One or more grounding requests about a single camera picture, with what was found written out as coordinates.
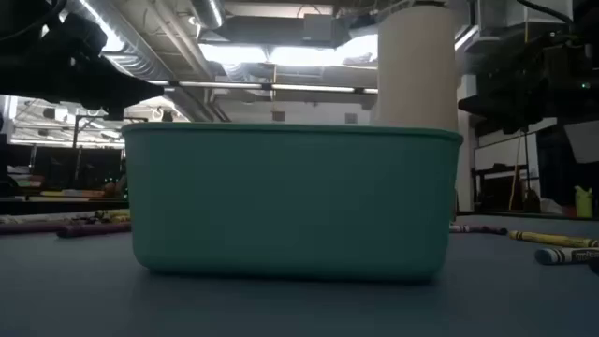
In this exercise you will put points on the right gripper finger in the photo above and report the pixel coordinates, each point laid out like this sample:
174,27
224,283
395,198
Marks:
510,110
524,70

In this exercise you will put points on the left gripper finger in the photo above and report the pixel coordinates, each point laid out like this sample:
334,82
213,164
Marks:
117,89

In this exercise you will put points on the purple crayon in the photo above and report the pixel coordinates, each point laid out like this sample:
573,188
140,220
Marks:
28,228
489,230
93,230

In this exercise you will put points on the golden yellow crayon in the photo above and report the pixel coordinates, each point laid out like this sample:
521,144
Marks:
552,239

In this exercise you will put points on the whiteboard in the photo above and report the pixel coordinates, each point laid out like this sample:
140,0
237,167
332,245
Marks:
505,152

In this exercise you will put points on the light grey board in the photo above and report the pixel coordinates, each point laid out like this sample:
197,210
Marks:
582,140

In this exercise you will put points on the white bag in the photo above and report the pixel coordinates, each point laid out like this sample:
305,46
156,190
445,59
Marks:
550,206

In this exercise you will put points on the fluorescent light strip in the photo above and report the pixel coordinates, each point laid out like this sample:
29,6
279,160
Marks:
224,85

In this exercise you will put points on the orange yellow flat box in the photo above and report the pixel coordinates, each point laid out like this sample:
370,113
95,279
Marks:
70,193

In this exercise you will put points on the yellow-green bottle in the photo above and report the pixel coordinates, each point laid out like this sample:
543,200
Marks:
583,202

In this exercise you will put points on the teal plastic bin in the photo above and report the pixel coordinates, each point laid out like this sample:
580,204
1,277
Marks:
290,201

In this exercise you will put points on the black table frame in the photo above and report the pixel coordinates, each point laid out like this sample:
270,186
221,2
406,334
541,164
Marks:
515,215

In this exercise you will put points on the round silver ventilation duct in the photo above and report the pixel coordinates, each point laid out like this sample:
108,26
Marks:
208,11

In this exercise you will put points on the rectangular grey air duct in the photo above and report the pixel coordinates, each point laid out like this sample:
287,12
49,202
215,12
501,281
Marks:
281,30

